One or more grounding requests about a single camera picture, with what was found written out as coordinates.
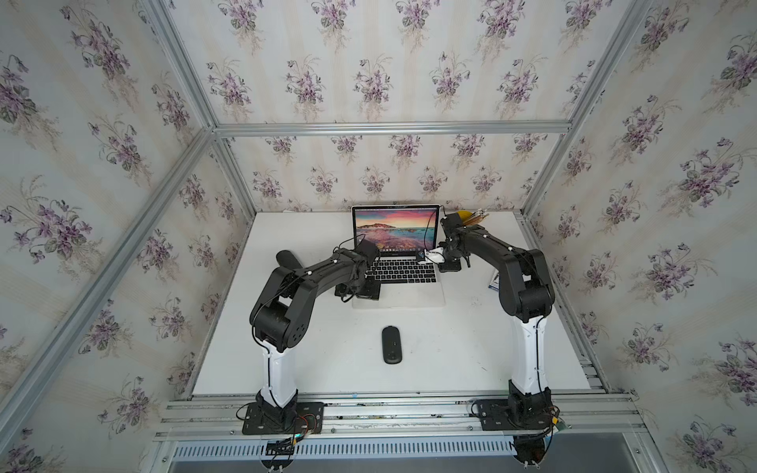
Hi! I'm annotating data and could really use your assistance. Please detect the black wireless mouse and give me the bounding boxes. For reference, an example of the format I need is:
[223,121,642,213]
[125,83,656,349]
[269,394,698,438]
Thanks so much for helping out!
[382,326,402,365]

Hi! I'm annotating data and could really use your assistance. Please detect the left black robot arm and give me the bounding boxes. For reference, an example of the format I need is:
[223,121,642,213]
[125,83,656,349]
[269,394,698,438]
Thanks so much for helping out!
[250,238,380,409]

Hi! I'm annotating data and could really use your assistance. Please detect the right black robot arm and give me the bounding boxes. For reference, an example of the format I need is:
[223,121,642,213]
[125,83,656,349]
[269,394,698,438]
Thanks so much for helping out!
[439,213,555,413]

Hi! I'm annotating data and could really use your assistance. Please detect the silver open laptop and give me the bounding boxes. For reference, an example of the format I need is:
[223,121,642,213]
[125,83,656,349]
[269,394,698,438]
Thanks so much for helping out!
[351,204,446,309]

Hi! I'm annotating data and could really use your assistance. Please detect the aluminium mounting rails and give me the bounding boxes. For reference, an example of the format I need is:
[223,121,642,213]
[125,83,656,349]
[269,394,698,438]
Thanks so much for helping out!
[154,390,648,441]

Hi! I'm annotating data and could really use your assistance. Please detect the white vent grille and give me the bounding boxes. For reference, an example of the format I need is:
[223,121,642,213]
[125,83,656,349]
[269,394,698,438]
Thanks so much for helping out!
[171,436,516,462]

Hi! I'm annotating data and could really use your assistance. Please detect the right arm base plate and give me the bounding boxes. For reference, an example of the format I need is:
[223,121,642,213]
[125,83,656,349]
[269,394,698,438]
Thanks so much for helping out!
[471,398,561,432]

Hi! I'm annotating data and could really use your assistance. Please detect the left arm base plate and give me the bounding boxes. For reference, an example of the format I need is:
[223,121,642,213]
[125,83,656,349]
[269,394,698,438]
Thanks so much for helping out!
[242,401,325,436]

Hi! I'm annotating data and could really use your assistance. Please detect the aluminium cage frame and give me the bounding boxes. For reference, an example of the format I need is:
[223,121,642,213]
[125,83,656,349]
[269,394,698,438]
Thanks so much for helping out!
[1,1,651,449]

